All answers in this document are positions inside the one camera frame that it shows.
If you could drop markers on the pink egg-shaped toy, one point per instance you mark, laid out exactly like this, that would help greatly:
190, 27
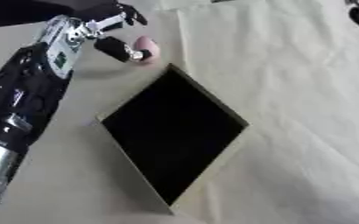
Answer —
149, 43

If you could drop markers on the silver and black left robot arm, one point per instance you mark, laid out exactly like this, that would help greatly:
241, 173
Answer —
27, 87

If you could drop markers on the tan cardboard box, black inside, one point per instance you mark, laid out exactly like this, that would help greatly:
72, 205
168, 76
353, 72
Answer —
172, 131

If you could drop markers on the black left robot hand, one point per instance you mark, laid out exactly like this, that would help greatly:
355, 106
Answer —
113, 48

